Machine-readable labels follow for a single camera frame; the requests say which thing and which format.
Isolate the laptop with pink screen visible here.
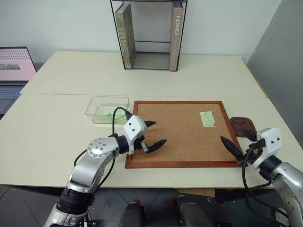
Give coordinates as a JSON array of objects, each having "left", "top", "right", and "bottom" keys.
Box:
[{"left": 0, "top": 46, "right": 38, "bottom": 114}]

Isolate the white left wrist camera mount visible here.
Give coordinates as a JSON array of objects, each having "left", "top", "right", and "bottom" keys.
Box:
[{"left": 123, "top": 115, "right": 148, "bottom": 155}]

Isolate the grey partition panel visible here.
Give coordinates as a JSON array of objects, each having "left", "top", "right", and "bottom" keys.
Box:
[{"left": 246, "top": 0, "right": 303, "bottom": 152}]

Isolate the small dark rounded shape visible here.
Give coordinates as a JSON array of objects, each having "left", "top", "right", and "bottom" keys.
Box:
[{"left": 124, "top": 200, "right": 145, "bottom": 227}]

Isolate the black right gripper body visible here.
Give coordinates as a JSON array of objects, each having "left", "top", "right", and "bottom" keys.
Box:
[{"left": 236, "top": 139, "right": 265, "bottom": 166}]

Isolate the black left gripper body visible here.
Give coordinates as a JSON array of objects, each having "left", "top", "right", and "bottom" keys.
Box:
[{"left": 133, "top": 135, "right": 149, "bottom": 152}]

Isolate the olive patterned book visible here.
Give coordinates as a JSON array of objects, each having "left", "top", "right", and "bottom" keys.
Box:
[{"left": 115, "top": 3, "right": 136, "bottom": 70}]

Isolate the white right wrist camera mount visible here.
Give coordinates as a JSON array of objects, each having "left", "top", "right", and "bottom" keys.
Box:
[{"left": 250, "top": 127, "right": 282, "bottom": 170}]

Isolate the brown wooden tray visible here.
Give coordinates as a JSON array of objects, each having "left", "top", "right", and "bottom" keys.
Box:
[{"left": 229, "top": 116, "right": 258, "bottom": 138}]

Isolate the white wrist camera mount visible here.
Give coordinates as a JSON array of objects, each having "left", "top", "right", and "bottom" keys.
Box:
[
  {"left": 250, "top": 127, "right": 282, "bottom": 170},
  {"left": 123, "top": 115, "right": 148, "bottom": 155}
]

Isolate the light green paper note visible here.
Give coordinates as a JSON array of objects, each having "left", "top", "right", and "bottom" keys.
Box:
[{"left": 199, "top": 111, "right": 217, "bottom": 129}]

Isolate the clear plastic container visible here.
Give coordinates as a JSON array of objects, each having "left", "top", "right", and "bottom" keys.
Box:
[{"left": 85, "top": 96, "right": 131, "bottom": 125}]

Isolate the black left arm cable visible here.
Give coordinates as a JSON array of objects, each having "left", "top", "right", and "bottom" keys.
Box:
[{"left": 108, "top": 107, "right": 133, "bottom": 138}]

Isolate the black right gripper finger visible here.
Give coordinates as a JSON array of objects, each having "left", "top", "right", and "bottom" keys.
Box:
[
  {"left": 220, "top": 135, "right": 244, "bottom": 163},
  {"left": 239, "top": 127, "right": 258, "bottom": 142}
]

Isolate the black wire frame shelf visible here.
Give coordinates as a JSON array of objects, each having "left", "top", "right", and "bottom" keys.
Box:
[{"left": 109, "top": 0, "right": 188, "bottom": 72}]

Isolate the wood framed cork board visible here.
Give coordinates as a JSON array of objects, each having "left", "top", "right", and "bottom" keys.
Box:
[{"left": 125, "top": 100, "right": 245, "bottom": 169}]

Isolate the large dark rounded shape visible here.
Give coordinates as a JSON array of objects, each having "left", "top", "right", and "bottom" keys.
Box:
[{"left": 175, "top": 194, "right": 214, "bottom": 227}]

